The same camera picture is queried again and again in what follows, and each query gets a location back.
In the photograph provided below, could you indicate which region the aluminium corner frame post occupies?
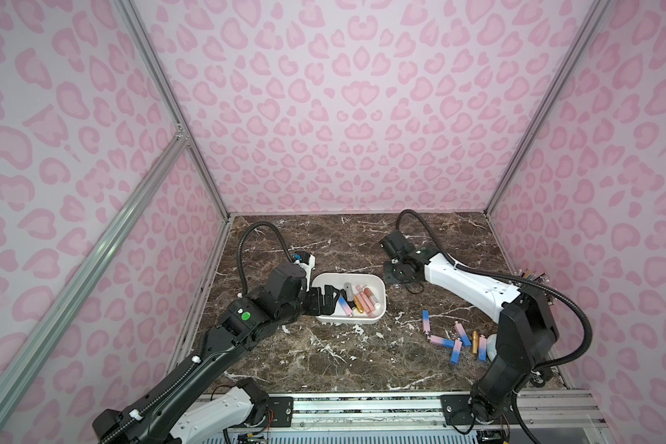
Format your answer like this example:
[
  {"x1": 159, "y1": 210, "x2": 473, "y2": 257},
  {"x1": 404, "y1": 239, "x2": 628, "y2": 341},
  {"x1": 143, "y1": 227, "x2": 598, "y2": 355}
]
[{"x1": 112, "y1": 0, "x2": 231, "y2": 222}]

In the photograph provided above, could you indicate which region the right aluminium corner post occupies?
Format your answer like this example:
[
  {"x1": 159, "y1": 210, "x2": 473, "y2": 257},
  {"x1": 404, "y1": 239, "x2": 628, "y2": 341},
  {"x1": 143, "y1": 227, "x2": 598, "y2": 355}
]
[{"x1": 484, "y1": 0, "x2": 614, "y2": 219}]

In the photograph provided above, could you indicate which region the bundle of coloured pencils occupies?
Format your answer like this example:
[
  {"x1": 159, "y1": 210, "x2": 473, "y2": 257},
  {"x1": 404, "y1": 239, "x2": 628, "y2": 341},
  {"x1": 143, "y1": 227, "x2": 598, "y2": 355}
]
[{"x1": 519, "y1": 269, "x2": 549, "y2": 284}]

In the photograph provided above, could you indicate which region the clear pink lip gloss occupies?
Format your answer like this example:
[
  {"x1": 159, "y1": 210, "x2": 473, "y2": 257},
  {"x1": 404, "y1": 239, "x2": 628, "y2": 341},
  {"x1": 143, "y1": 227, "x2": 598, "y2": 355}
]
[{"x1": 356, "y1": 285, "x2": 375, "y2": 316}]

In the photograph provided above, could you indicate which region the diagonal aluminium frame bar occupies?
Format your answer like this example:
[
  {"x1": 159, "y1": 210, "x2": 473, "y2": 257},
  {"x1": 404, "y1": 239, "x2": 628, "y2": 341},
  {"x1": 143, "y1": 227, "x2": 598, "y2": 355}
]
[{"x1": 0, "y1": 129, "x2": 190, "y2": 440}]

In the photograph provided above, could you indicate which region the brown translucent lip gloss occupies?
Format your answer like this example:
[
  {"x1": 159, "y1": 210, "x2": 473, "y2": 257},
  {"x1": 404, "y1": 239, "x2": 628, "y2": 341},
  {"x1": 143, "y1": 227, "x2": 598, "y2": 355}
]
[{"x1": 364, "y1": 287, "x2": 379, "y2": 306}]

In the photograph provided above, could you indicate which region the white plastic storage box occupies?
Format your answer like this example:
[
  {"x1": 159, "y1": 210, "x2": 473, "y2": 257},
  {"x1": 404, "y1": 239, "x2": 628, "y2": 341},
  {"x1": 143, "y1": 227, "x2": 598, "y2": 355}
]
[{"x1": 312, "y1": 273, "x2": 388, "y2": 324}]

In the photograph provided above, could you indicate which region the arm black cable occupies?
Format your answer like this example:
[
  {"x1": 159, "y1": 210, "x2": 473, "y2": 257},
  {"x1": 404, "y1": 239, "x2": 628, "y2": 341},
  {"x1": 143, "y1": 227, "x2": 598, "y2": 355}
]
[
  {"x1": 395, "y1": 209, "x2": 594, "y2": 372},
  {"x1": 237, "y1": 221, "x2": 301, "y2": 295}
]

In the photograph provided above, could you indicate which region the white round alarm clock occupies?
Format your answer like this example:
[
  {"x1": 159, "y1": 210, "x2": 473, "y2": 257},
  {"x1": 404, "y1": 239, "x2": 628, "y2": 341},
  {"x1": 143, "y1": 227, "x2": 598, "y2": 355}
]
[{"x1": 486, "y1": 334, "x2": 498, "y2": 363}]

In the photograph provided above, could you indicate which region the silver lipstick tube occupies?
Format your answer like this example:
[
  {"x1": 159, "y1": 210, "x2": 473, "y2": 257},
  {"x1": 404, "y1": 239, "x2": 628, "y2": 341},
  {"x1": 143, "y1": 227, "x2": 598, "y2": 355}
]
[{"x1": 344, "y1": 282, "x2": 354, "y2": 300}]

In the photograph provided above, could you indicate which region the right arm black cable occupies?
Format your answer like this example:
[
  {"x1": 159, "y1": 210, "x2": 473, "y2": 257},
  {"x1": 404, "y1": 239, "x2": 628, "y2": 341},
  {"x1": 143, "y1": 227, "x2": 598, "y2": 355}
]
[{"x1": 395, "y1": 209, "x2": 594, "y2": 372}]

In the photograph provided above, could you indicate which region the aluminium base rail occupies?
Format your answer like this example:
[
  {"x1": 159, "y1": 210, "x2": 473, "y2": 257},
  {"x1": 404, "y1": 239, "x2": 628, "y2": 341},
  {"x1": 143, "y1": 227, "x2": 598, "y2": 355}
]
[{"x1": 253, "y1": 390, "x2": 614, "y2": 443}]

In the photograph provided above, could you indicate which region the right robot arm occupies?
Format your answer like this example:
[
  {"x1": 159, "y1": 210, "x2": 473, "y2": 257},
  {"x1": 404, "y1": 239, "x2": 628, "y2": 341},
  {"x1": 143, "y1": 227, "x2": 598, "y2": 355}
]
[{"x1": 380, "y1": 231, "x2": 559, "y2": 423}]

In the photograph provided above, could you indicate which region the gold glitter lipstick tube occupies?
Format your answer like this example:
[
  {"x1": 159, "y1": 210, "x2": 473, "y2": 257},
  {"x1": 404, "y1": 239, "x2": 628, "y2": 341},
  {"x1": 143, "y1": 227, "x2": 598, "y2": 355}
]
[{"x1": 353, "y1": 295, "x2": 366, "y2": 314}]

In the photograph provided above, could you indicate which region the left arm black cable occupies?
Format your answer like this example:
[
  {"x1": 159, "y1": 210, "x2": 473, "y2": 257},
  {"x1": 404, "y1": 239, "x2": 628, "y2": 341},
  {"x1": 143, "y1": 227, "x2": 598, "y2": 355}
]
[{"x1": 237, "y1": 221, "x2": 301, "y2": 295}]

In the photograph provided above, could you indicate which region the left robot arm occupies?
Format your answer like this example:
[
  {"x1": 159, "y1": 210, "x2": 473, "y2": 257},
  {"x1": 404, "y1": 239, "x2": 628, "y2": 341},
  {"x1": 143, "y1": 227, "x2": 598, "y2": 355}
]
[{"x1": 92, "y1": 263, "x2": 340, "y2": 443}]

